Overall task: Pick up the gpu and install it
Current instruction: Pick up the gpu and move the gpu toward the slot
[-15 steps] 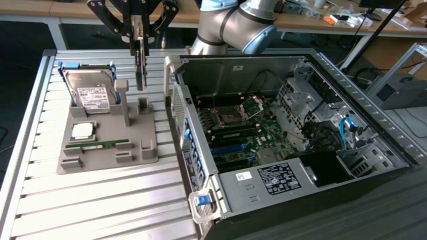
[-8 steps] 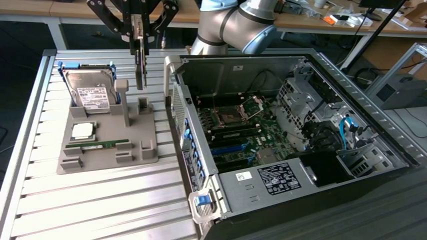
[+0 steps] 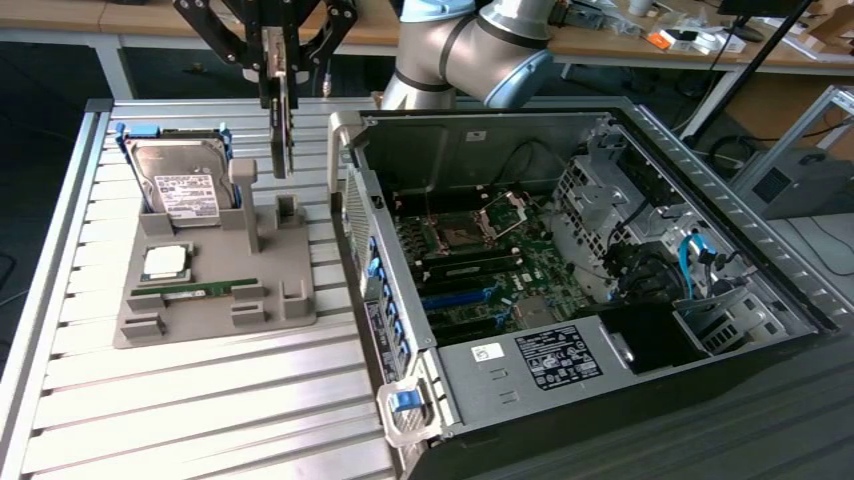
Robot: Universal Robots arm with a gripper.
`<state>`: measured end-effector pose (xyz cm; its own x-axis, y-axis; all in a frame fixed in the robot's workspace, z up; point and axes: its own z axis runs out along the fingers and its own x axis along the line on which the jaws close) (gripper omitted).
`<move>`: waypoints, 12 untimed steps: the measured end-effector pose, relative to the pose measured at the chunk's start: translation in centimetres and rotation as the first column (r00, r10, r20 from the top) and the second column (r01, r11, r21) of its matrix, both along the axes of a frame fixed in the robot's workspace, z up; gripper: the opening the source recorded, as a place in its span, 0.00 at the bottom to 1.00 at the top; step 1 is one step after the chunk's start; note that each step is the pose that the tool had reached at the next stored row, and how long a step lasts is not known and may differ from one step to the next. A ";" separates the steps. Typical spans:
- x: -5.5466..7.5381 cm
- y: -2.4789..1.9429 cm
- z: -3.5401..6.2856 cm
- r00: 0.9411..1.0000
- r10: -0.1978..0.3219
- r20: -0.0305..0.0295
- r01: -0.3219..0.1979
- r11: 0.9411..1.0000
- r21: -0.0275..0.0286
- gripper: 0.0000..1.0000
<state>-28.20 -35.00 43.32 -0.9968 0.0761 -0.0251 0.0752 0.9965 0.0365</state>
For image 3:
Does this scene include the black graphics card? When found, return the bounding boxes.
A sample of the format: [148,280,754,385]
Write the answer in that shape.
[263,27,300,180]

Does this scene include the open black PC case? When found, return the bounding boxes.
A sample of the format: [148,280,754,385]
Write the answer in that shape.
[325,97,854,480]

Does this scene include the silver CPU chip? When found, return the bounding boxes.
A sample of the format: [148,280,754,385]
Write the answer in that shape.
[140,245,193,282]

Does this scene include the grey metal drive bracket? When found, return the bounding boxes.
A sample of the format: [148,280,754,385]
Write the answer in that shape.
[669,287,782,356]

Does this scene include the orange and white box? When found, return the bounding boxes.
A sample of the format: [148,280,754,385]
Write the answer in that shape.
[647,28,702,51]

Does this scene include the black slanted pole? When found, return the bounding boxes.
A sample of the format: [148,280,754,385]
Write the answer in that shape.
[677,0,816,141]

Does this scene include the metal disk bay cage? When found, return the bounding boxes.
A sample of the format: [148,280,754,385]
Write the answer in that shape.
[552,124,675,241]

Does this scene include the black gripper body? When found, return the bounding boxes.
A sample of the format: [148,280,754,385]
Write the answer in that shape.
[222,0,328,30]

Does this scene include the wooden desk grey frame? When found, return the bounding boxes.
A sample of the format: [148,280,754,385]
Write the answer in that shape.
[545,0,854,141]
[0,0,401,101]

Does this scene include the black wire bundle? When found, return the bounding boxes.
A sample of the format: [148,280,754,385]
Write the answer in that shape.
[603,239,688,306]

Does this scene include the black monitor with stand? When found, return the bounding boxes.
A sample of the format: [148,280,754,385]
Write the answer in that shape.
[716,0,802,42]

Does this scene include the blue expansion slot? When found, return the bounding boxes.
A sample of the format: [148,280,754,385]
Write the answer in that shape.
[420,287,499,311]

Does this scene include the grey power supply unit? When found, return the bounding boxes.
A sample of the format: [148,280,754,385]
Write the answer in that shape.
[432,319,641,426]

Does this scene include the brown cardboard box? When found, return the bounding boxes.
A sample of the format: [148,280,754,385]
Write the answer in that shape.
[806,0,854,49]

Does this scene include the CPU socket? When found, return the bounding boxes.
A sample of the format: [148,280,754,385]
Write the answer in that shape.
[429,209,499,254]

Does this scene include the metal socket cover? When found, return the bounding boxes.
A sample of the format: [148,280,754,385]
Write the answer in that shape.
[476,192,532,236]

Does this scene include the hard disk in blue carrier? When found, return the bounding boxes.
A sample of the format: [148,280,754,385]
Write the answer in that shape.
[112,122,242,229]

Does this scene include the silver chipset heatsink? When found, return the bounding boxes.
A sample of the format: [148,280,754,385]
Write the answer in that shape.
[512,299,561,329]

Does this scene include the clear plastic bags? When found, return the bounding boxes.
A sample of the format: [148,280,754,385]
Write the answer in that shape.
[572,0,652,39]

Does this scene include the grey parts rack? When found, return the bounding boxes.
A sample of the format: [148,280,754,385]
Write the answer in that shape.
[110,159,319,350]

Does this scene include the black looped wire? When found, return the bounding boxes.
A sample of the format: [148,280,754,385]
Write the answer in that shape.
[496,138,568,194]

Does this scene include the green RAM stick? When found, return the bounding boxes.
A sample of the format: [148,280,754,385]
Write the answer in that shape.
[130,278,259,300]

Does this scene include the blue data wire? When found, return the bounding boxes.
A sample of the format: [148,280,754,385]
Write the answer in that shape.
[675,232,720,301]

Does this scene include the grey cabinet box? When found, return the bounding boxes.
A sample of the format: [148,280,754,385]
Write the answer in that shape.
[730,147,854,221]

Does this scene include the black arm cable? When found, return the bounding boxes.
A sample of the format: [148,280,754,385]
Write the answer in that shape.
[317,44,339,97]

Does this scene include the green motherboard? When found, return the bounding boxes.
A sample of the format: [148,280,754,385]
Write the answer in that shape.
[389,189,601,346]

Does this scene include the aluminium profile frame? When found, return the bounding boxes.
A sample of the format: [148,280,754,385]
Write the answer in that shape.
[730,83,854,176]

